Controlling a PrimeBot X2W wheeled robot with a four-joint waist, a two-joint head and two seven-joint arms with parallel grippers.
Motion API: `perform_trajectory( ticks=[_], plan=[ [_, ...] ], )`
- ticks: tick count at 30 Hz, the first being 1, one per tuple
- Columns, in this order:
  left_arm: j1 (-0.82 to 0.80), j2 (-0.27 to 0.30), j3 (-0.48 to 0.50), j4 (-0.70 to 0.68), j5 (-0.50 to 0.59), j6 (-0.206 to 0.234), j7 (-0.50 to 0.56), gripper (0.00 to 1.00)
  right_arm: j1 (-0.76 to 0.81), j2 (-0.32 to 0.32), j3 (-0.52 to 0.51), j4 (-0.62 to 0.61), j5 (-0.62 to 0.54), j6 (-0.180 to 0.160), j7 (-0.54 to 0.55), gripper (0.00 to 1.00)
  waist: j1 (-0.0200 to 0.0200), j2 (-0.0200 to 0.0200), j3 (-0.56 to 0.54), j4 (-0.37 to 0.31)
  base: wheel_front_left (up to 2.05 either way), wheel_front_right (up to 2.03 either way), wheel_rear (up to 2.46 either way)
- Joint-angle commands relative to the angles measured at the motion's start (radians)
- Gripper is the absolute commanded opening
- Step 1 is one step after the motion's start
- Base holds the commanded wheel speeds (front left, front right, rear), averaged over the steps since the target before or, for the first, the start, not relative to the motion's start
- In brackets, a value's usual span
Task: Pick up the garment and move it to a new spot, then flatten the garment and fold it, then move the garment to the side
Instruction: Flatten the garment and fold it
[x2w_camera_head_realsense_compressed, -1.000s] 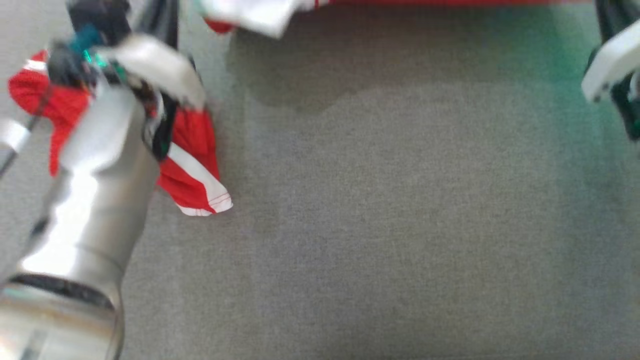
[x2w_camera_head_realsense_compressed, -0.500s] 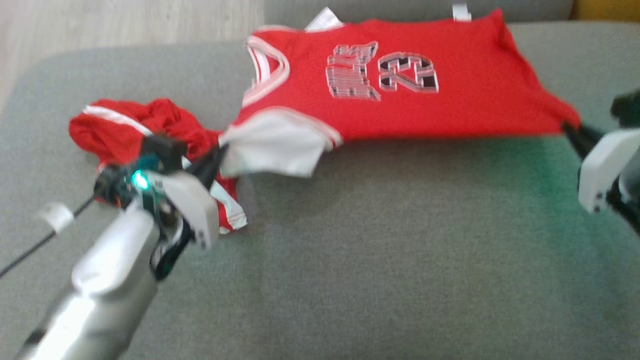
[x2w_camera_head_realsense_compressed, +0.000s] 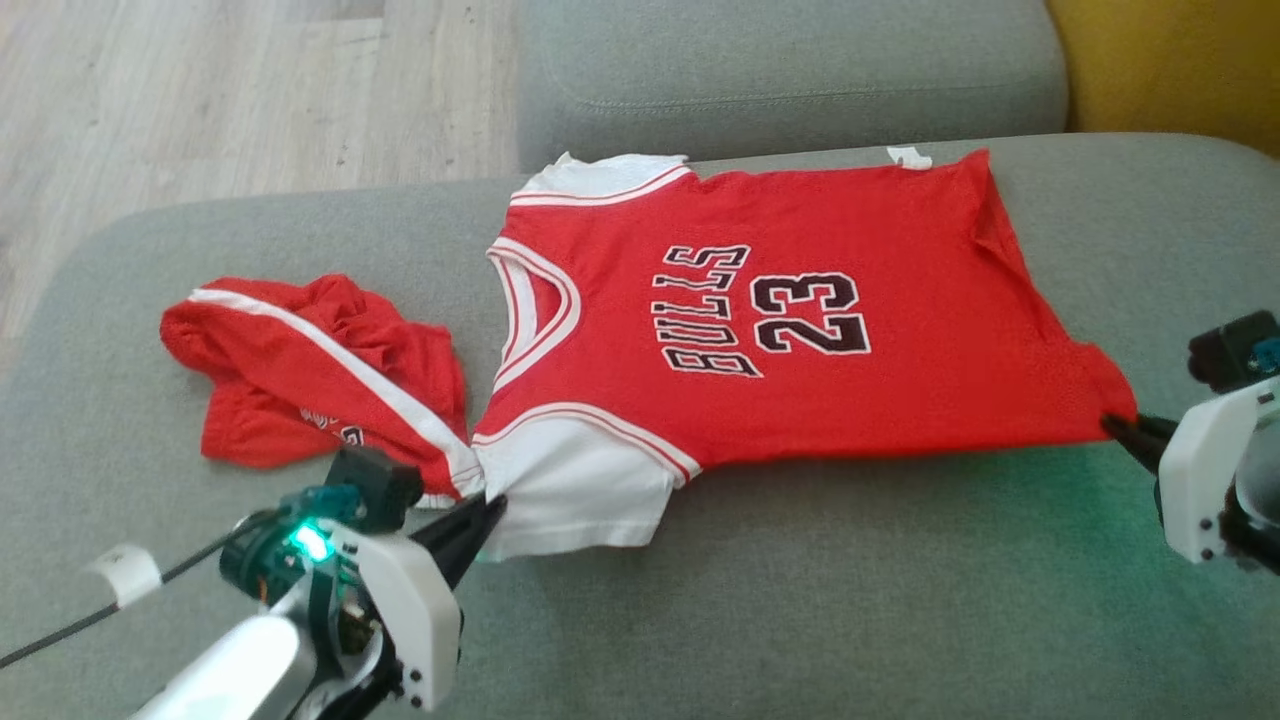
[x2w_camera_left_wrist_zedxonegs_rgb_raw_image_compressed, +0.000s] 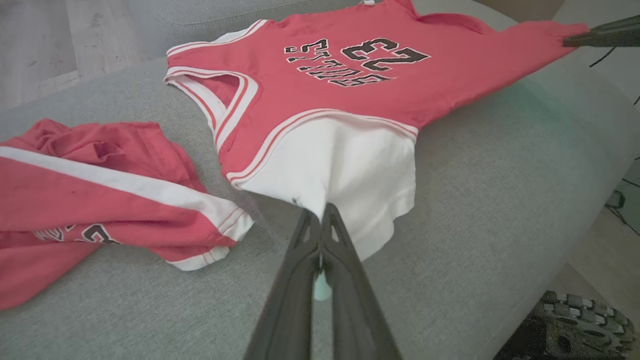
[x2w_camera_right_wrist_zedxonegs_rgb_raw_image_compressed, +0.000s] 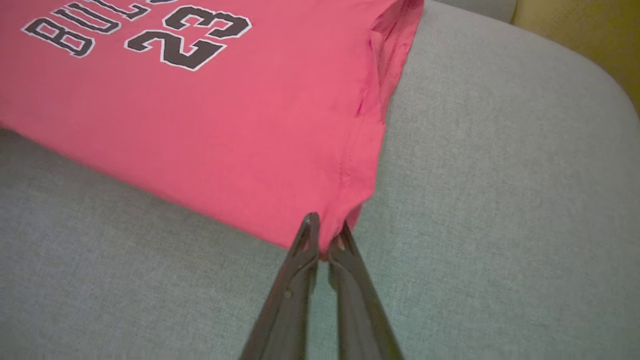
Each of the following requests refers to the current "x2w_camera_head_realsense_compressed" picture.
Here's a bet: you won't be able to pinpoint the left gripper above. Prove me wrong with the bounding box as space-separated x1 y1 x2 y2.
220 493 510 714

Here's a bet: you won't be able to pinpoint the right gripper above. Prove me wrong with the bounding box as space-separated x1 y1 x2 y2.
1099 377 1280 565

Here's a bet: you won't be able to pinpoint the red Bulls 23 jersey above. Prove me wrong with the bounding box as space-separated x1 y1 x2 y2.
470 148 1139 561

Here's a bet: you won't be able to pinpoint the red shorts with white stripe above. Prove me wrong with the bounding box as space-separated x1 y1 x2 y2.
160 274 486 501

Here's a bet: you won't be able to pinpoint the large grey sofa seat cushion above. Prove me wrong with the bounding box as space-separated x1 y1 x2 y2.
0 132 1280 720

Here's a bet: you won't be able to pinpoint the medium grey sofa seat cushion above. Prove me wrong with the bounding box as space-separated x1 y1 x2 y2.
515 0 1069 173

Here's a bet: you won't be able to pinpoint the white tape cable label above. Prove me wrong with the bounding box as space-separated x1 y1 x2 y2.
85 543 164 609

